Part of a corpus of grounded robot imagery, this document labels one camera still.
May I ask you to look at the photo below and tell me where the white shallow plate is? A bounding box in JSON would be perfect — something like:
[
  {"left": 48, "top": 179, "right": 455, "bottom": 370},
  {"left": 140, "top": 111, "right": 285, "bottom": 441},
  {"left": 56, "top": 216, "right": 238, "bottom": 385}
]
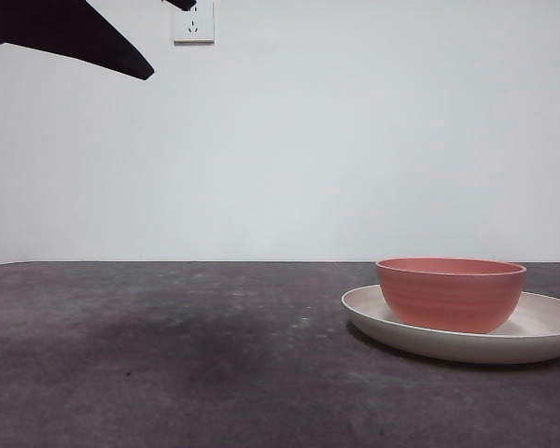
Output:
[{"left": 340, "top": 283, "right": 560, "bottom": 365}]

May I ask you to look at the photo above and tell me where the red ribbed bowl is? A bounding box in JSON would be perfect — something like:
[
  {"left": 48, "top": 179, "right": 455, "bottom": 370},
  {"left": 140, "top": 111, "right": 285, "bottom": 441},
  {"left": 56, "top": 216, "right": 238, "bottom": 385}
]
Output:
[{"left": 375, "top": 257, "right": 527, "bottom": 334}]

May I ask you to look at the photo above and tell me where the white wall socket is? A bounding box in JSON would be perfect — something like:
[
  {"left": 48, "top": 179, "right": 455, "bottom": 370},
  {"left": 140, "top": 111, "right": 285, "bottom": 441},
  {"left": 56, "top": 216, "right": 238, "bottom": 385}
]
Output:
[{"left": 172, "top": 0, "right": 216, "bottom": 47}]

